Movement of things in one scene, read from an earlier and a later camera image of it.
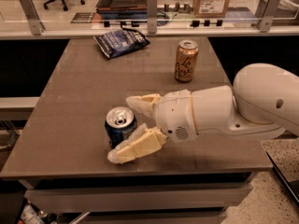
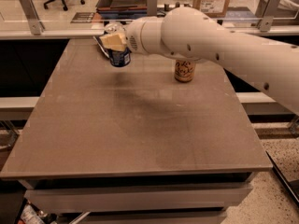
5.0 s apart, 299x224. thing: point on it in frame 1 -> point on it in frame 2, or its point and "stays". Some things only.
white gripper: x=175 y=116 -> x=133 y=37
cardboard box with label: x=211 y=1 stays
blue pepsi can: x=120 y=122 -> x=120 y=58
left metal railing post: x=35 y=24 stays
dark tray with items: x=122 y=4 stays
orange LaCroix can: x=186 y=58 stays
